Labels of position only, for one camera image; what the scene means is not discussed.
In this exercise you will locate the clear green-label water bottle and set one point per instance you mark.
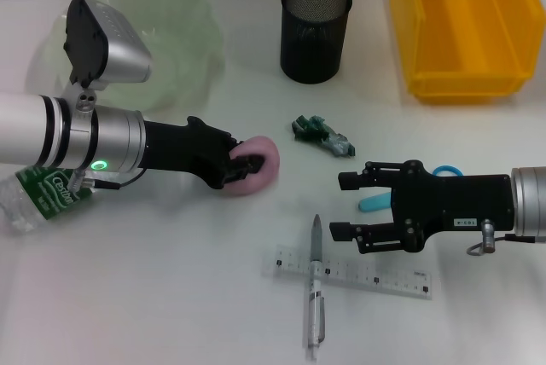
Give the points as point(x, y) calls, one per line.
point(42, 198)

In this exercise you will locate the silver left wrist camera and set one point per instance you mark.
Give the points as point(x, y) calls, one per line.
point(119, 53)

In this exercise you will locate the grey white pen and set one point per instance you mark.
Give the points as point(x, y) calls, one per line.
point(315, 297)

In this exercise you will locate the blue scissors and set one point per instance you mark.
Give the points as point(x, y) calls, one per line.
point(375, 204)

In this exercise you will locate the clear plastic ruler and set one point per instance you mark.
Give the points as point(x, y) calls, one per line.
point(367, 275)

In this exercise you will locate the black mesh pen holder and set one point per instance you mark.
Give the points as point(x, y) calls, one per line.
point(315, 49)

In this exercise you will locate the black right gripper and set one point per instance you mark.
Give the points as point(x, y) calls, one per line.
point(460, 203)

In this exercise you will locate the translucent green fruit plate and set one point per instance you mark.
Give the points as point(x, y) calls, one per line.
point(179, 41)

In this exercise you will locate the yellow plastic bin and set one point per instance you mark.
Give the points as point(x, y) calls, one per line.
point(426, 41)

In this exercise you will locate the green plastic wrapper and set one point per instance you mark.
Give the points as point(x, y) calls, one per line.
point(317, 130)

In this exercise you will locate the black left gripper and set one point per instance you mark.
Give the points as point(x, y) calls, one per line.
point(183, 147)

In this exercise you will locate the pink toy peach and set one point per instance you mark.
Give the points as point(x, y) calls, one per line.
point(269, 156)

